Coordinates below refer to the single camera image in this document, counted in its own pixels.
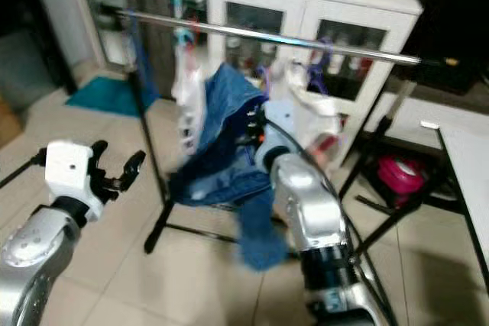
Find white glass-door cabinet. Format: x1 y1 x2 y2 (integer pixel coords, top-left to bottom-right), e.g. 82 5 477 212
205 0 425 168

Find pink round container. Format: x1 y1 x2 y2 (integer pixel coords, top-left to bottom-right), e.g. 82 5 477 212
376 154 426 199

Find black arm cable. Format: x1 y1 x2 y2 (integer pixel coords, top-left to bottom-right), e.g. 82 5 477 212
0 150 48 189
267 116 360 235

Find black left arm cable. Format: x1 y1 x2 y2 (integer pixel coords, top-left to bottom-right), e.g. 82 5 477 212
0 150 48 189

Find light blue clothes hanger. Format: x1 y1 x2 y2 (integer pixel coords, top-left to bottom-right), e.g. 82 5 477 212
172 27 197 50

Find black clothes rack frame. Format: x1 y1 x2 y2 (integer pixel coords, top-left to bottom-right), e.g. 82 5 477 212
98 4 463 257

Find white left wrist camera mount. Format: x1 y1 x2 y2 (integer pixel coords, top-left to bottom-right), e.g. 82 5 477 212
44 140 105 224

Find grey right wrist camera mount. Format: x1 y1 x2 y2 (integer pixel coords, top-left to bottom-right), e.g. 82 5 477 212
256 99 300 173

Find white hanging garment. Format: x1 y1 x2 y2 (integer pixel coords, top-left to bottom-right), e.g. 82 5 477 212
170 40 209 160
284 59 346 170

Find blue denim jeans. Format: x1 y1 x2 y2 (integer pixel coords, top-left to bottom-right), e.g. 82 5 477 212
167 63 293 273

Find teal floor mat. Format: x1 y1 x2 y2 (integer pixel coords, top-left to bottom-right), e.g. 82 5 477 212
64 76 137 118

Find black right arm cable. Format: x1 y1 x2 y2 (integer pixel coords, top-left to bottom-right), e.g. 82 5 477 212
267 116 360 235

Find chrome clothes rail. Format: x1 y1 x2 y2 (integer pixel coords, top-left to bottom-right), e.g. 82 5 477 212
99 5 459 67

